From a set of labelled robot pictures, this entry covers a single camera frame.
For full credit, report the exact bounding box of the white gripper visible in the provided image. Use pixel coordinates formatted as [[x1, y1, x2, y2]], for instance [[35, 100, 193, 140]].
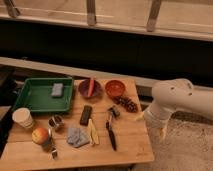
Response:
[[136, 105, 172, 140]]

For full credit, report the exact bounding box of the black rectangular block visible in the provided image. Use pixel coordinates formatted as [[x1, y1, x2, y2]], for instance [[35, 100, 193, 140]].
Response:
[[80, 105, 92, 126]]

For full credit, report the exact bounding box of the red utensil in bowl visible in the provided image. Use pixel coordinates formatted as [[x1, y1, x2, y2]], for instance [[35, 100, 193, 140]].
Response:
[[87, 78, 95, 97]]

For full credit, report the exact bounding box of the grey sponge block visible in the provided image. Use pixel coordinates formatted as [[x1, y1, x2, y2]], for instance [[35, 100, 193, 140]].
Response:
[[51, 83, 64, 97]]

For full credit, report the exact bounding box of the red yellow apple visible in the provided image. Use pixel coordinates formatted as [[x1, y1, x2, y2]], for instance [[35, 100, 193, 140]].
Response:
[[32, 127, 49, 145]]

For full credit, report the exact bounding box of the grey blue cloth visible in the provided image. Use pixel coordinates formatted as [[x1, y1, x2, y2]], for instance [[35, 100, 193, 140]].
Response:
[[67, 127, 90, 148]]

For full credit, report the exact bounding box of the pine cone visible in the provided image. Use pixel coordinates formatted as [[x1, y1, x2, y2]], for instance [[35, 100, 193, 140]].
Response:
[[113, 96, 138, 113]]

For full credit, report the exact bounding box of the green plastic tray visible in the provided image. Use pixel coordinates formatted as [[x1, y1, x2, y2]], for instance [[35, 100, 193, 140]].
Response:
[[12, 77, 74, 113]]

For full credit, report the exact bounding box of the small metal cup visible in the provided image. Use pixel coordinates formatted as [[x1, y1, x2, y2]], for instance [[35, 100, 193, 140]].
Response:
[[48, 115, 64, 131]]

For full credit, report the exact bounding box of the orange bowl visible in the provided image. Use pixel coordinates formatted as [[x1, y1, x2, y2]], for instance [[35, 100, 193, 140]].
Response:
[[105, 80, 126, 97]]

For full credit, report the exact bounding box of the metal spatula tool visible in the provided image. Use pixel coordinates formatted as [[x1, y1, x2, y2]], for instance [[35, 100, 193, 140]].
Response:
[[48, 128, 58, 160]]

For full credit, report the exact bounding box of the purple bowl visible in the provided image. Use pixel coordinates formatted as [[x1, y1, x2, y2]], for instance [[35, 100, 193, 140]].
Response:
[[78, 79, 102, 98]]

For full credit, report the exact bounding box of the wooden table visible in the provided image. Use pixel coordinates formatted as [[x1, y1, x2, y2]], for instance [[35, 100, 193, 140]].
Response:
[[0, 81, 154, 171]]

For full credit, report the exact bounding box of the white paper cup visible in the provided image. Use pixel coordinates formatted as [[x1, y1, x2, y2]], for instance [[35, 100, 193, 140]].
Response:
[[12, 108, 34, 129]]

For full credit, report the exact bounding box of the yellow banana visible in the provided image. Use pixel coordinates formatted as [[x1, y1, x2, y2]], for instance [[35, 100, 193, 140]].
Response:
[[88, 119, 100, 145]]

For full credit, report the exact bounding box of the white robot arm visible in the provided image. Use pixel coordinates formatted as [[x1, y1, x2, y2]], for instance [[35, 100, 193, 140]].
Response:
[[135, 78, 213, 139]]

